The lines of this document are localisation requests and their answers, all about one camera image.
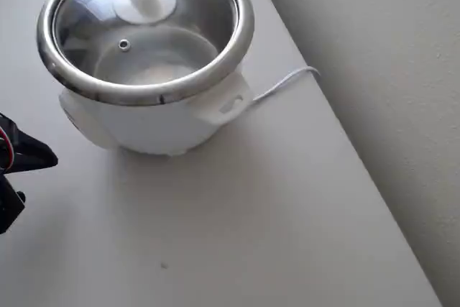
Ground white rice cooker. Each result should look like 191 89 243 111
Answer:
34 0 256 157

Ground red white servo wires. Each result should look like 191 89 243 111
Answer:
0 122 18 168

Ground white power cable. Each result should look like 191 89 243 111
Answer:
251 65 321 104

